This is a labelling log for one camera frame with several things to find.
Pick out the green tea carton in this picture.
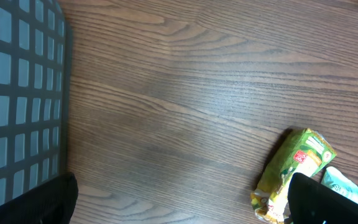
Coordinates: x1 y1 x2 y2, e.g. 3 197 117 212
250 128 337 223

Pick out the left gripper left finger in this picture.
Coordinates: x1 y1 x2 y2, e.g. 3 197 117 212
0 173 78 224

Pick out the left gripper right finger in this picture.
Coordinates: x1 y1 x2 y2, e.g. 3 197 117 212
288 173 358 224

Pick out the teal snack packet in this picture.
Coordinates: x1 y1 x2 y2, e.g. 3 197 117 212
321 166 358 204

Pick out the grey plastic shopping basket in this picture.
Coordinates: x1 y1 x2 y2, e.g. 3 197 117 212
0 0 73 206

